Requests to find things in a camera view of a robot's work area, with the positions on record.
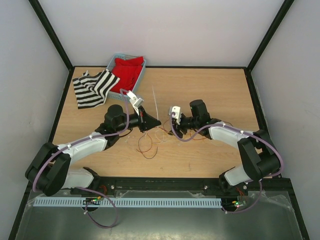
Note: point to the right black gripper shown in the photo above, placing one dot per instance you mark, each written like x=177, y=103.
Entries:
x=180, y=126

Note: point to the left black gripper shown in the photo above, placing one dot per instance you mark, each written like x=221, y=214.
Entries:
x=146, y=121

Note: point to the white zip tie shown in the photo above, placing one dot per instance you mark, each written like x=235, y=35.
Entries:
x=155, y=102

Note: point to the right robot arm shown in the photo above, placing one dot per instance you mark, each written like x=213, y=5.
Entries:
x=259, y=157

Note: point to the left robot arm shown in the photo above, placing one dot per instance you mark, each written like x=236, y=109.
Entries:
x=50, y=169

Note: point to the blue plastic basket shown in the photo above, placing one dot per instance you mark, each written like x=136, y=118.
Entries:
x=111, y=65

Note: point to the red cloth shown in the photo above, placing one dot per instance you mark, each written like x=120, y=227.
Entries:
x=128, y=72

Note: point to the black white striped cloth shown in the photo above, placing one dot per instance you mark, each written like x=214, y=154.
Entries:
x=91, y=91

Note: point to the left circuit board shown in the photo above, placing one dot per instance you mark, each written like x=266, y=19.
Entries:
x=92, y=201

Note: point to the circuit board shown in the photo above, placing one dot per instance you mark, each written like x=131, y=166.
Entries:
x=238, y=203
x=92, y=201

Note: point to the right circuit board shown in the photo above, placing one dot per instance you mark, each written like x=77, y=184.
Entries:
x=238, y=203

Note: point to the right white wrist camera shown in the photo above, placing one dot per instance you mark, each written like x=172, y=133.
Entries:
x=175, y=113

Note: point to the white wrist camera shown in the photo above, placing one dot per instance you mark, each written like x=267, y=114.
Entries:
x=175, y=113
x=135, y=100

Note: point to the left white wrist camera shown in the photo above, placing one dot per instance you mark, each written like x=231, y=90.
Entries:
x=135, y=100

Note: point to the black aluminium frame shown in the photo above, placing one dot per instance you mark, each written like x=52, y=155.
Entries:
x=160, y=184

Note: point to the grey slotted cable duct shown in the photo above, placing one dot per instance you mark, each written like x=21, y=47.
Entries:
x=134, y=202

